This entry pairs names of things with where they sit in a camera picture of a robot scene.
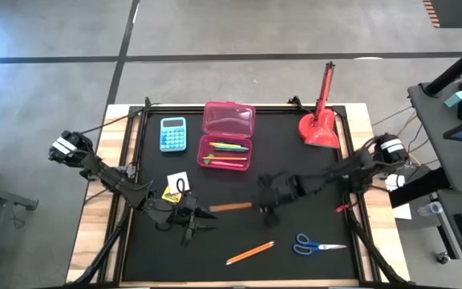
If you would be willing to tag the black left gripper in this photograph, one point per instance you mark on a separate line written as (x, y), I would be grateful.
(185, 212)

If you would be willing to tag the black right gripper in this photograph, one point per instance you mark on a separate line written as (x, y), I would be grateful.
(277, 192)

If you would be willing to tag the orange wooden pencil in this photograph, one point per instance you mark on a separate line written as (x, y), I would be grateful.
(250, 251)
(225, 158)
(231, 207)
(252, 255)

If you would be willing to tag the yellow green crayon box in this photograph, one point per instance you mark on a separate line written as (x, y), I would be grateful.
(171, 196)

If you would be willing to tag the white sticky note pad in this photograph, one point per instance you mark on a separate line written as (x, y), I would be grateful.
(173, 180)

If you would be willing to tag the pink marker pen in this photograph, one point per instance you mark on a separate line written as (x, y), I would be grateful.
(227, 164)

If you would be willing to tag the yellow highlighter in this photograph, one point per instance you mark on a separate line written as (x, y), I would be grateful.
(225, 144)

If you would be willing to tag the pink plastic pencil box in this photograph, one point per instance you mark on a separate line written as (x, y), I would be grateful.
(227, 120)

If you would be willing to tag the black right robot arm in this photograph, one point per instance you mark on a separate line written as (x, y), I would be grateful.
(335, 172)

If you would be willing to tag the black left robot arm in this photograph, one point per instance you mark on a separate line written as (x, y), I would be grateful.
(110, 178)

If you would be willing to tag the black table mat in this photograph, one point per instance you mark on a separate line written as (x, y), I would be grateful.
(167, 257)

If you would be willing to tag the small green plastic piece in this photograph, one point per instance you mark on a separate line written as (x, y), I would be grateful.
(209, 159)

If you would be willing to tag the green marker pen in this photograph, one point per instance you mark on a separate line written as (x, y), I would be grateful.
(237, 149)

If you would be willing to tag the small red tool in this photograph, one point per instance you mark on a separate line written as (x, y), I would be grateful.
(342, 208)

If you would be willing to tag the teal calculator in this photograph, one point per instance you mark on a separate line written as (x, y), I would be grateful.
(173, 136)

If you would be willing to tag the white adapter block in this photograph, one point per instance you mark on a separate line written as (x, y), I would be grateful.
(394, 182)

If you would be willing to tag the white paper sheet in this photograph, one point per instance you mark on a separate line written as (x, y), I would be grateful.
(402, 212)

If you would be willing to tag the clear water bottle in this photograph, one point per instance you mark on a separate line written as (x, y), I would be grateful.
(429, 208)

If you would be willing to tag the black caster wheel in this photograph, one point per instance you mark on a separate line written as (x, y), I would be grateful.
(443, 257)

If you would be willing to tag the dark grey side desk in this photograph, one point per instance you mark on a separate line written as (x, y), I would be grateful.
(435, 140)

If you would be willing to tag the teal block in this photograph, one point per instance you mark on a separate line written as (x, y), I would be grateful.
(455, 99)

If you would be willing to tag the black pole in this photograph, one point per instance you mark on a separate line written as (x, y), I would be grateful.
(455, 68)

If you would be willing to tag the orange striped floor mat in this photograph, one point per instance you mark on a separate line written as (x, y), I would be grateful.
(455, 12)

